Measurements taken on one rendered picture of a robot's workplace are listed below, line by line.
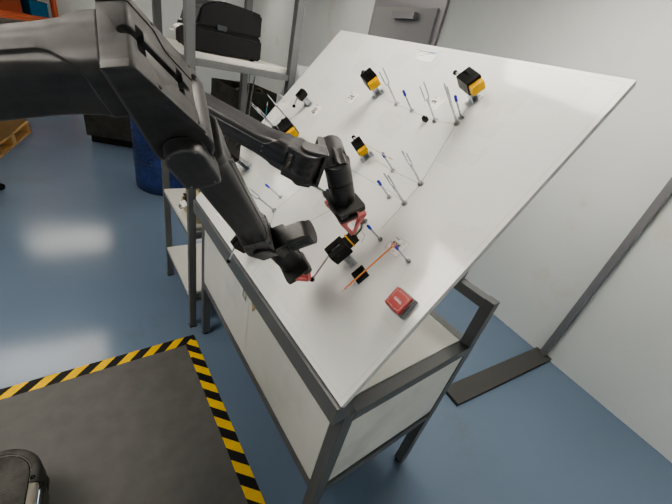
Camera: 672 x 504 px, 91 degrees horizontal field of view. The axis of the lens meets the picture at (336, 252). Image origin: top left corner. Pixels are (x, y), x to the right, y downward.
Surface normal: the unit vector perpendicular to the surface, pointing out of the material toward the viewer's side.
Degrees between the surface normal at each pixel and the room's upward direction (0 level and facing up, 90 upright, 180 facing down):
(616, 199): 90
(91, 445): 0
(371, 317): 51
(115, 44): 40
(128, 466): 0
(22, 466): 0
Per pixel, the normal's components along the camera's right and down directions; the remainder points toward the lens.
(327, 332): -0.49, -0.40
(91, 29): 0.13, -0.31
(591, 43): -0.86, 0.09
